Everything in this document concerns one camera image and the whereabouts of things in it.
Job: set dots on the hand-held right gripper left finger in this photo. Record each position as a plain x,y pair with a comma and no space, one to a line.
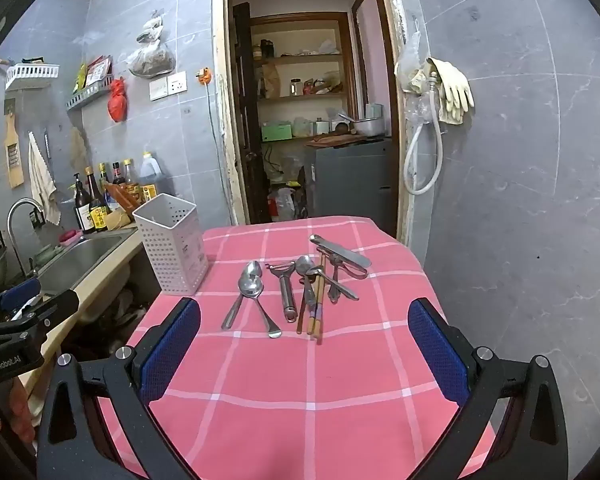
172,355

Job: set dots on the yellow box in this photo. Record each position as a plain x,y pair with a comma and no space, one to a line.
149,192

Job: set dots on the small steel spoon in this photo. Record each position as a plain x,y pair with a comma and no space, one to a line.
342,291

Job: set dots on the white wall basket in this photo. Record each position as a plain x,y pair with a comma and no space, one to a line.
30,72

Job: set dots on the yellow-green packet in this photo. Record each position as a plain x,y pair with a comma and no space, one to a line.
81,77

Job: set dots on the wooden shelf unit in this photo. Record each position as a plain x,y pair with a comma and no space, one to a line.
305,96

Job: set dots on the red packet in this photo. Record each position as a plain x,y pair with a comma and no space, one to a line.
99,69

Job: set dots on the steel sink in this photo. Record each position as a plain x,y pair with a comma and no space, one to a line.
80,255

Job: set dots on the white wall switch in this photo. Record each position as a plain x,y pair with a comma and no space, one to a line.
158,89

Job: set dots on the plain steel spoon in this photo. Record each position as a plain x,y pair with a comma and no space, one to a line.
251,290
252,270

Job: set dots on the red bottle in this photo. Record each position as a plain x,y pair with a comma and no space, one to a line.
273,208

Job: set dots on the steel pot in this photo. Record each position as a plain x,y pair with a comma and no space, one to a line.
369,126

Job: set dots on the beige kitchen counter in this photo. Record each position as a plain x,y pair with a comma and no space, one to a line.
105,272

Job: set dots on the clear hanging plastic bag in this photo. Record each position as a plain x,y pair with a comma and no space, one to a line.
412,77

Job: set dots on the white plastic bag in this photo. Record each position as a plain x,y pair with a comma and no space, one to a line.
152,25

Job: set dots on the yellow-capped sauce bottle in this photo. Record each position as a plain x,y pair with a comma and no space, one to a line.
130,180

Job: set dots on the person's left hand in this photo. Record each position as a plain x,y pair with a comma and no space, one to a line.
21,415

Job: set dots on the dark wooden door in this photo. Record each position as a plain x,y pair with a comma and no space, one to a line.
245,110

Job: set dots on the dark jar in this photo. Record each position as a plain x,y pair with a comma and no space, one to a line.
267,49

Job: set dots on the clear bag of dried goods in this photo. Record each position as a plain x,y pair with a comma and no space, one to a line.
150,60

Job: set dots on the glass jar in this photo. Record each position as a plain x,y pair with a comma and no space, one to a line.
296,87

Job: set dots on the steel peeler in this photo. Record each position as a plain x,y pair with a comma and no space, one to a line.
288,300

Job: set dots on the white towel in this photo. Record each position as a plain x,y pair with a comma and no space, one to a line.
42,180

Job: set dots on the red plastic bag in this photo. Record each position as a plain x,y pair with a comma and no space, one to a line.
117,102

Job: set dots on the orange packet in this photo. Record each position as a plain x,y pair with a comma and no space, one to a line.
120,197

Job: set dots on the brown paper bag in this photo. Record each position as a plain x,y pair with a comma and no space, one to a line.
271,80

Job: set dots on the grey wall rack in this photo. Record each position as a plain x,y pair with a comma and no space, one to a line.
87,94

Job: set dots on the pink soap dish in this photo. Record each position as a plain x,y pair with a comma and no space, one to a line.
70,237

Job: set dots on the grey refrigerator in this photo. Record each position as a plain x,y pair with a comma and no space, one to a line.
350,185

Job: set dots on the pink checked tablecloth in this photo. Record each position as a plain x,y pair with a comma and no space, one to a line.
280,385

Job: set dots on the dark sauce bottle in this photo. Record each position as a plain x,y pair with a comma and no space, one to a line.
105,180

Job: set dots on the wooden cutting board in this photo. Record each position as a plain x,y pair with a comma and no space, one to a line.
14,160

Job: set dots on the translucent plastic bag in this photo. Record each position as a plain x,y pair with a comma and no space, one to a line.
286,202

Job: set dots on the wooden chopstick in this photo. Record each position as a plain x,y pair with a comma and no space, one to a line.
312,320
320,331

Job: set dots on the gold-capped soy sauce bottle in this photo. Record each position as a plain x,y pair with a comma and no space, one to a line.
99,215

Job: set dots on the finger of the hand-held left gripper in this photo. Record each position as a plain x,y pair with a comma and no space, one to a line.
55,305
22,288

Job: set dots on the green box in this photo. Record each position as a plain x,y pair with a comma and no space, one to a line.
276,132

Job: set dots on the large oil jug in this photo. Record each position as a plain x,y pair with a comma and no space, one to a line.
152,170

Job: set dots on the white perforated utensil basket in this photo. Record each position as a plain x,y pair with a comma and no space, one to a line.
175,255

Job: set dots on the brown hanging cloth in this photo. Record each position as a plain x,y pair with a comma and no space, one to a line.
78,152

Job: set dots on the yellow rubber gloves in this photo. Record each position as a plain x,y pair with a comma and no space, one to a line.
455,90

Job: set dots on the hanging kitchen knife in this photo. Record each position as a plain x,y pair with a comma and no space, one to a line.
46,155

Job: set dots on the dark-capped sauce bottle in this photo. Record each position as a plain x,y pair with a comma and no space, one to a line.
117,175

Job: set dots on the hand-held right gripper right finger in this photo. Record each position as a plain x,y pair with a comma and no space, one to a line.
437,355

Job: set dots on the white wall socket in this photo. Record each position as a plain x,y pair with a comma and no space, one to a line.
177,82

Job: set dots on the orange plug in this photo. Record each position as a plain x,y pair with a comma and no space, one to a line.
205,75

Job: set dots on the steel faucet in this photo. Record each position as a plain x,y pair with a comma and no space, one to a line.
15,250

